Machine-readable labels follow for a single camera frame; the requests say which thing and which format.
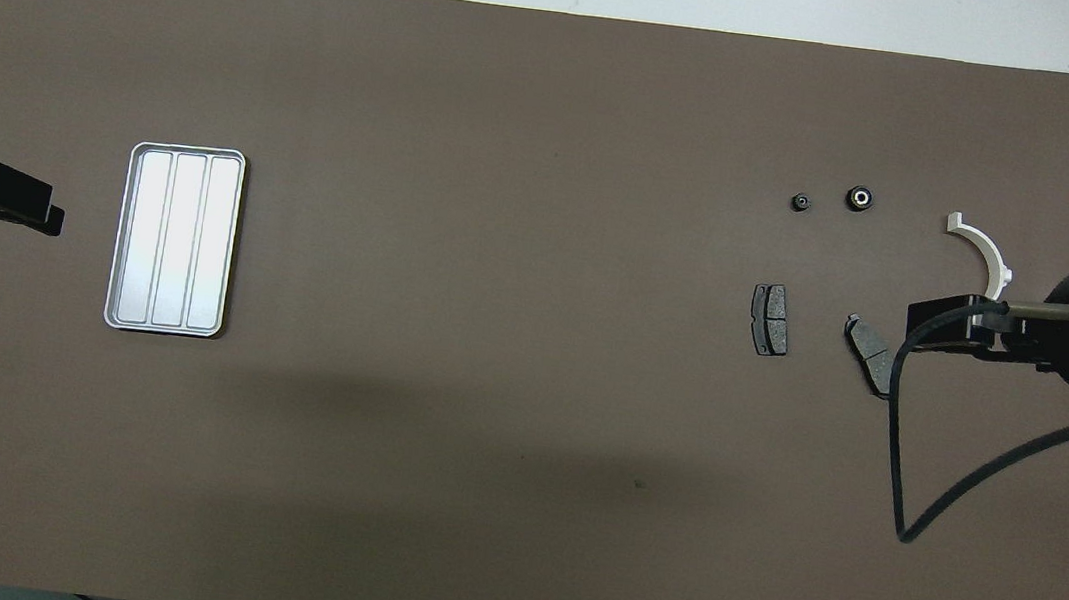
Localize short dark grey brake pad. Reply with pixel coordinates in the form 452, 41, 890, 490
746, 281, 796, 359

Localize silver metal tray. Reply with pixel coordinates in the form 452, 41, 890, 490
102, 137, 248, 342

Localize long dark grey brake pad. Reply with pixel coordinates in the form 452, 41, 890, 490
836, 312, 901, 400

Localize white semicircular plastic bracket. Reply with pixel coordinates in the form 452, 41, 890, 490
938, 211, 1020, 305

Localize brown table mat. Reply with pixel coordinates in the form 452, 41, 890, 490
0, 0, 1069, 600

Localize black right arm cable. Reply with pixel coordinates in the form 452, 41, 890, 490
871, 287, 1069, 563

